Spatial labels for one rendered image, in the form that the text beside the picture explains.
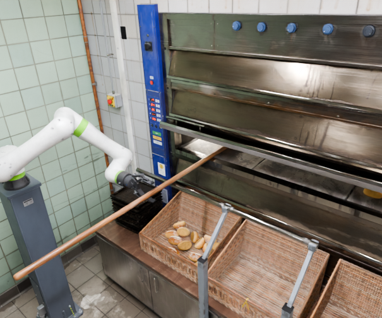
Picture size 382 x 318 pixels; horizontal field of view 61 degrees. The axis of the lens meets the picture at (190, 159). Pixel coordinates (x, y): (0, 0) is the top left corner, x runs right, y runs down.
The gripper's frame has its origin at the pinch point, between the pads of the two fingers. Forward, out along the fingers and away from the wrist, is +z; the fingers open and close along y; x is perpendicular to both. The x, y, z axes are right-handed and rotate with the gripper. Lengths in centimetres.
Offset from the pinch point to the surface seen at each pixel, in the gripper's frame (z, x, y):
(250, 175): 34, -54, 3
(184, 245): 1, -24, 57
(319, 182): 71, -70, 2
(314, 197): 74, -54, 3
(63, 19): -120, -36, -86
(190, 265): 21, -6, 50
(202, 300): 41, 6, 53
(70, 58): -121, -36, -58
